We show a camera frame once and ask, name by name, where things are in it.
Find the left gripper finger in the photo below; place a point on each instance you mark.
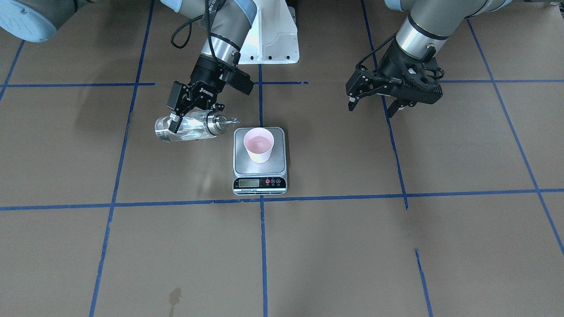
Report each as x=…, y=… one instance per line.
x=399, y=104
x=353, y=101

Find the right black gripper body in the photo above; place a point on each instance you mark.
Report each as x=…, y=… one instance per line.
x=205, y=77

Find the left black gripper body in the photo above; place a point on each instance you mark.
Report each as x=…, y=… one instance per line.
x=386, y=66

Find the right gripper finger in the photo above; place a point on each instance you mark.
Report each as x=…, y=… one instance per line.
x=178, y=101
x=175, y=122

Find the glass sauce bottle metal spout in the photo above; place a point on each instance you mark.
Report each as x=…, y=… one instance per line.
x=195, y=125

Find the pink paper cup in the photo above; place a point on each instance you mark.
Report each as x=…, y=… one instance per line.
x=259, y=143

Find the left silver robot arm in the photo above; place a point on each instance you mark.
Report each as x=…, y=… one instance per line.
x=434, y=21

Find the digital kitchen scale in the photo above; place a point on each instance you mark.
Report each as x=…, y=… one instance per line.
x=267, y=178

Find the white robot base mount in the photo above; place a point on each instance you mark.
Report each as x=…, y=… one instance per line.
x=273, y=37

